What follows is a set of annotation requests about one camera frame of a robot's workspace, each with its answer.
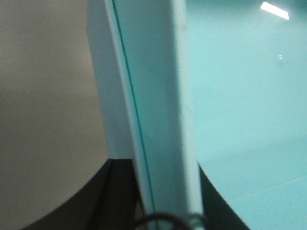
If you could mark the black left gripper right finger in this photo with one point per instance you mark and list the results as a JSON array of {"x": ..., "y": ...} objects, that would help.
[{"x": 218, "y": 212}]

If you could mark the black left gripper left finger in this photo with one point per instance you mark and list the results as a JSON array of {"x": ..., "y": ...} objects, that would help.
[{"x": 111, "y": 200}]

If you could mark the light teal plastic bin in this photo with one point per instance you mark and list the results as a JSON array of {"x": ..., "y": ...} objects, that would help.
[{"x": 220, "y": 84}]

